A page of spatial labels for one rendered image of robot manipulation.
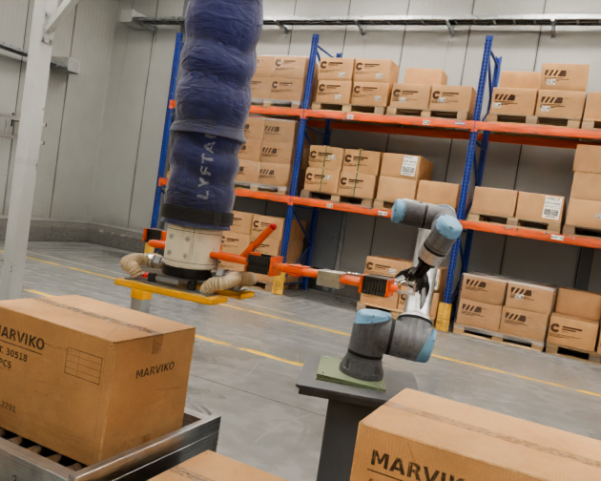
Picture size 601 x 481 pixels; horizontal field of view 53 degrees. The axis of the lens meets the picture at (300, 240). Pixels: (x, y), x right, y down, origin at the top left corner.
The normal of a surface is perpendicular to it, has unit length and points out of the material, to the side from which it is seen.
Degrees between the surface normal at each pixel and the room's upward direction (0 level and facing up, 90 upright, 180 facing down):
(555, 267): 90
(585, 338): 91
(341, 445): 90
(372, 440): 90
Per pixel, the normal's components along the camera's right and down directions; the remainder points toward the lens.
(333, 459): -0.10, 0.04
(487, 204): -0.47, 0.00
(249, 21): 0.67, 0.00
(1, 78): 0.89, 0.15
